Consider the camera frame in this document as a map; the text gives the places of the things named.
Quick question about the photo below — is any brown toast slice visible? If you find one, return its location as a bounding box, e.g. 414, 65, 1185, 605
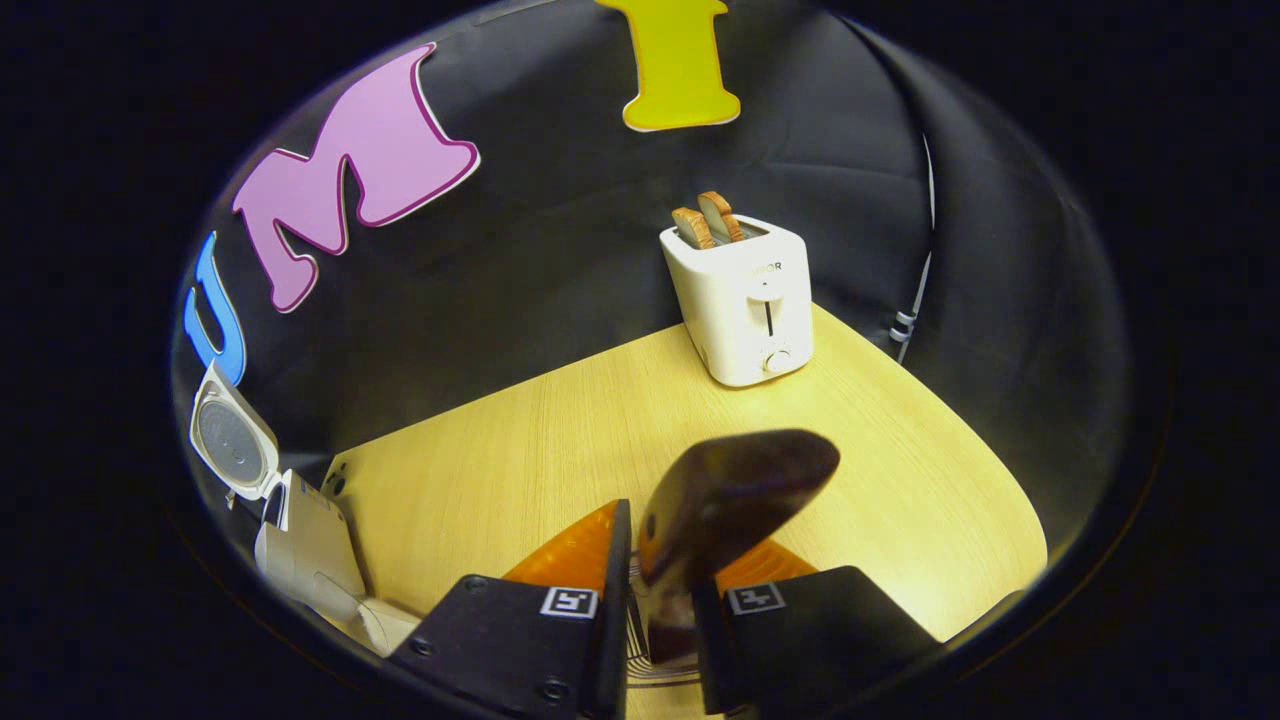
672, 207, 717, 251
698, 191, 747, 244

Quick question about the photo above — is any grey cable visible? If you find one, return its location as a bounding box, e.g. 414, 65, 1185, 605
888, 135, 938, 367

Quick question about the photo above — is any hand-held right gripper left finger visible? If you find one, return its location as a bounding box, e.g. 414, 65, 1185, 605
390, 500, 633, 720

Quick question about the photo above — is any brown wooden spoon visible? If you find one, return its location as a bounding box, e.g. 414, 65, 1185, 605
637, 430, 841, 666

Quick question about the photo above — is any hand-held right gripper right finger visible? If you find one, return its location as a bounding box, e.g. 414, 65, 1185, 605
692, 540, 941, 716

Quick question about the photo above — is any black backdrop cloth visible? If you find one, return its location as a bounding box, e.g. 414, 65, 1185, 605
170, 0, 1131, 561

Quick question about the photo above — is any white rice cooker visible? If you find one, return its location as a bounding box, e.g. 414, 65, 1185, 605
190, 360, 369, 623

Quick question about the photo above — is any white toaster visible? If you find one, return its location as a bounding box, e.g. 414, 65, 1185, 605
660, 215, 814, 388

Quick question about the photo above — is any metal wire chopstick holder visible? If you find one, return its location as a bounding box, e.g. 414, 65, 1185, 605
625, 590, 703, 693

